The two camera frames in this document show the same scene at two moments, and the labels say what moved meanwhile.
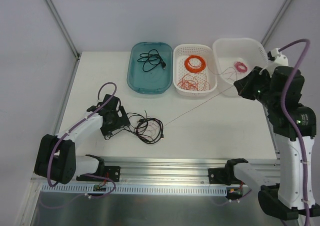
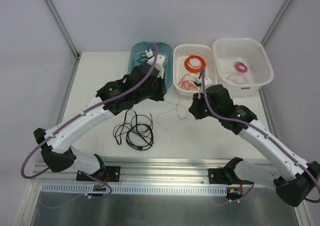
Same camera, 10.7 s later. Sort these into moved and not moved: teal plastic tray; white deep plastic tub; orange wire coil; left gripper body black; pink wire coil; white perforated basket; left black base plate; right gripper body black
Moved: right gripper body black; left gripper body black
Not moved: left black base plate; orange wire coil; white perforated basket; white deep plastic tub; pink wire coil; teal plastic tray
